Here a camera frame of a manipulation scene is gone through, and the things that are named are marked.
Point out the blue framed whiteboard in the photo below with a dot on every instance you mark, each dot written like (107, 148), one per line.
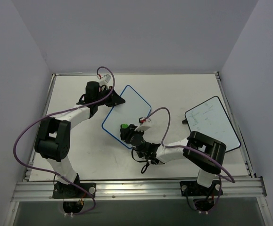
(135, 107)

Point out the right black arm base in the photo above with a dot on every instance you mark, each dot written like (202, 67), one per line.
(199, 198)

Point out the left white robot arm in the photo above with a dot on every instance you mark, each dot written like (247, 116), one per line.
(54, 134)

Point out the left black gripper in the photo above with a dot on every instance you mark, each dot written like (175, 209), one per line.
(111, 100)

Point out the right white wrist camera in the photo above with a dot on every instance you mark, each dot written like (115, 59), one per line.
(145, 123)

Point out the aluminium mounting rail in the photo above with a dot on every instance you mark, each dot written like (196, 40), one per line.
(142, 203)

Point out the black framed whiteboard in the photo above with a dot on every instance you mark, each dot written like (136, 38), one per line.
(211, 119)

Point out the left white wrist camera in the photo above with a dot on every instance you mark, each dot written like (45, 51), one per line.
(104, 79)

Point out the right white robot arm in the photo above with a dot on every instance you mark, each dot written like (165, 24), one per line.
(205, 152)

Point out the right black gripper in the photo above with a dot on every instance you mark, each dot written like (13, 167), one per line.
(127, 133)

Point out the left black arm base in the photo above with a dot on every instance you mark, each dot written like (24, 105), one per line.
(63, 191)

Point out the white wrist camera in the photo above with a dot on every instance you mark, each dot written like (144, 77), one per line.
(104, 79)
(145, 123)

